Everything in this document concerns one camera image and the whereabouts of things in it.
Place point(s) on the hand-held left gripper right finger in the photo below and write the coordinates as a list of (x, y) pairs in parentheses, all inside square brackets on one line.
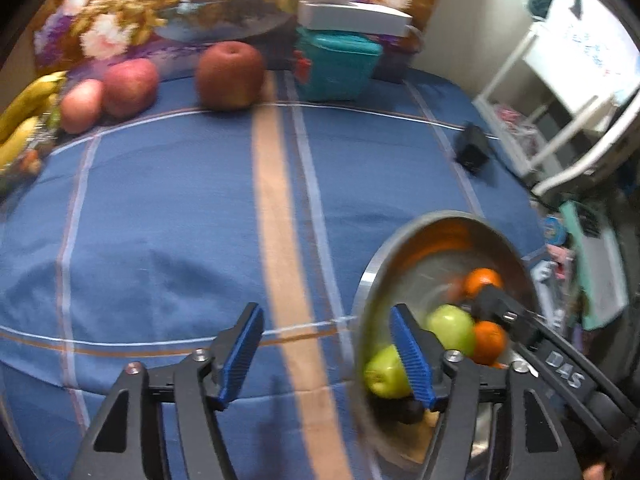
[(410, 355)]

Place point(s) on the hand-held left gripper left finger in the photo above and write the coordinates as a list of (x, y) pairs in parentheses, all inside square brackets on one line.
[(242, 355)]

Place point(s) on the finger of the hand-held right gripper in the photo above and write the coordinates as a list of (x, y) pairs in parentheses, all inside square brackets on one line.
[(505, 312)]

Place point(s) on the round green fruit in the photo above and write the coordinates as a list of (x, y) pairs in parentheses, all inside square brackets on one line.
[(385, 372)]

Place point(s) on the green mango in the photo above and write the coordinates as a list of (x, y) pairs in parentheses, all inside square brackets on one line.
[(450, 327)]

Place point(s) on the dark plum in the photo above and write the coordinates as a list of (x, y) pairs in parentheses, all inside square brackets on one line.
[(407, 410)]

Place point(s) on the metal bowl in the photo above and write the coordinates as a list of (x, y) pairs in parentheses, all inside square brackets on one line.
[(425, 270)]

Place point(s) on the round blue lid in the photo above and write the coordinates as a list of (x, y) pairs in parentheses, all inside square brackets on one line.
[(554, 227)]

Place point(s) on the teal green board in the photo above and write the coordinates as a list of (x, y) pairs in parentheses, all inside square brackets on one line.
[(595, 270)]

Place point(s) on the blue checked tablecloth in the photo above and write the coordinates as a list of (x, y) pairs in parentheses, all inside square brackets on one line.
[(175, 210)]

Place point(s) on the black charger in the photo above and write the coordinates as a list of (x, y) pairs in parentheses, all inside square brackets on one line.
[(471, 152)]

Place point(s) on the white rack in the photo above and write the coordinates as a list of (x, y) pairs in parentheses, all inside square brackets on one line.
[(565, 130)]

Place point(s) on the clear plastic bag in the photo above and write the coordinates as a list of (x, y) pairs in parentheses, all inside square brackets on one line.
[(510, 120)]

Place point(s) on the dark red apple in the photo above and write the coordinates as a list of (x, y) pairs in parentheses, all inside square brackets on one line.
[(230, 75)]

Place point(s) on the clear plastic container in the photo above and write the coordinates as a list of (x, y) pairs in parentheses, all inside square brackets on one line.
[(37, 152)]

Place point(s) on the pale pink apple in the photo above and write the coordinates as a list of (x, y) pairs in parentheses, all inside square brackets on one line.
[(82, 106)]

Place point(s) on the teal box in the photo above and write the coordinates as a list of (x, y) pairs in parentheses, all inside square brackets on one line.
[(335, 67)]

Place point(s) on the yellow banana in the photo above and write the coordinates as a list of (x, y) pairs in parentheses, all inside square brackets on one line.
[(15, 140), (30, 97)]

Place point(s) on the white box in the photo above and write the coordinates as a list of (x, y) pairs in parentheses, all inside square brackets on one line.
[(350, 10)]

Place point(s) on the floral painting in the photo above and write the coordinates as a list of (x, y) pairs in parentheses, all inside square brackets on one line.
[(125, 10)]

